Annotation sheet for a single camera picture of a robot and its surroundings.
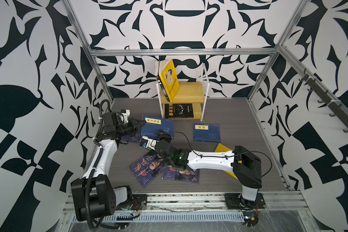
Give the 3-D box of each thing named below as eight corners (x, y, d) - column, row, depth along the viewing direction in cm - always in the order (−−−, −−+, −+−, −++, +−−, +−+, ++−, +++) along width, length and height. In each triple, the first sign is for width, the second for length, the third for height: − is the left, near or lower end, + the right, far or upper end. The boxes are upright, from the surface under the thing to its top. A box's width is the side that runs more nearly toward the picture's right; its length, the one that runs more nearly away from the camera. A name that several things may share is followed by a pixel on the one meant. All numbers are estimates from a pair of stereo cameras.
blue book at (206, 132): (193, 142, 98) (193, 140, 96) (191, 125, 107) (192, 123, 105) (222, 142, 98) (223, 140, 96) (218, 125, 107) (219, 123, 105)
